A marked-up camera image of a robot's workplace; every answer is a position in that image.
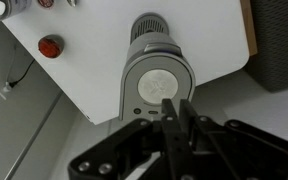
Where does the thin metal pole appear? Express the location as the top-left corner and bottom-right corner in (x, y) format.
(3, 91), (65, 180)

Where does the white steel travel mug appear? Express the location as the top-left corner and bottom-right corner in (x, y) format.
(0, 0), (32, 23)

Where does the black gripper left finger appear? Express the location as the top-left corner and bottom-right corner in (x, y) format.
(67, 98), (194, 180)

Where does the dark grey sofa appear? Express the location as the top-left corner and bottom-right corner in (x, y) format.
(243, 0), (288, 93)

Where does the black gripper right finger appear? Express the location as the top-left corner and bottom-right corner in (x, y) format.
(179, 98), (288, 180)

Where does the red round button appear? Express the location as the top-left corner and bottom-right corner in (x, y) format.
(37, 34), (65, 59)

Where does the wooden table with white top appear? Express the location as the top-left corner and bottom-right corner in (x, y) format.
(2, 0), (259, 126)

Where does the black power cable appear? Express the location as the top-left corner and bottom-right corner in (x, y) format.
(8, 59), (36, 88)

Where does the white wall outlet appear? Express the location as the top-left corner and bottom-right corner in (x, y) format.
(0, 81), (14, 101)

